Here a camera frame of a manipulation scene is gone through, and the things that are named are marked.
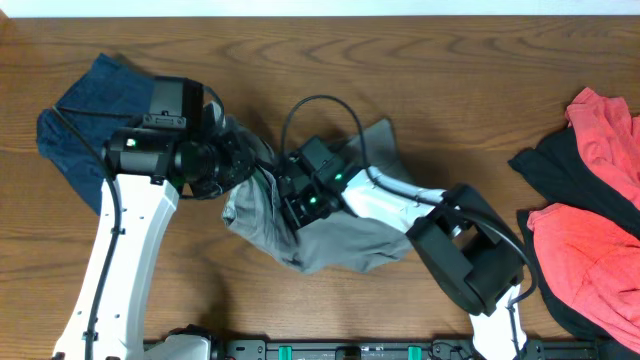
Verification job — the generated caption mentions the grey shorts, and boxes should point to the grey shorts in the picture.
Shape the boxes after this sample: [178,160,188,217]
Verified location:
[221,121,412,274]

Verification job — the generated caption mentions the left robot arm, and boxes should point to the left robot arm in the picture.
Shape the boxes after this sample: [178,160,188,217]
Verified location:
[52,123,254,359]

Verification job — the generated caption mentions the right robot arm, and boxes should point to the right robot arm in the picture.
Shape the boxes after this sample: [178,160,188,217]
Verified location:
[277,160,533,359]

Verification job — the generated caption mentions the folded navy blue shorts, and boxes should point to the folded navy blue shorts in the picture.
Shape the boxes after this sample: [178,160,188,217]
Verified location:
[36,54,153,213]

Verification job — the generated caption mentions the black garment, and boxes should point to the black garment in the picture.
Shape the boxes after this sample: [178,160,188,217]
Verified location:
[508,128,639,359]

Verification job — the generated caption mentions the red t-shirt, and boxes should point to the red t-shirt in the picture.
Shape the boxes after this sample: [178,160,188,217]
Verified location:
[527,88,639,352]

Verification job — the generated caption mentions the right black cable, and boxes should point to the right black cable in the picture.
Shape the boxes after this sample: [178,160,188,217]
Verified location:
[277,94,539,360]

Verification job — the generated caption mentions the black cable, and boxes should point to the black cable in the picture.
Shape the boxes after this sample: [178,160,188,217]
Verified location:
[277,94,539,360]
[50,84,226,360]

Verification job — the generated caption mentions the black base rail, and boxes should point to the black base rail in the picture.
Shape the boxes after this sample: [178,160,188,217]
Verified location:
[144,324,601,360]

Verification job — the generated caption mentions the left black cable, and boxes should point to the left black cable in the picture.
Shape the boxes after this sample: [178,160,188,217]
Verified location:
[50,84,226,360]

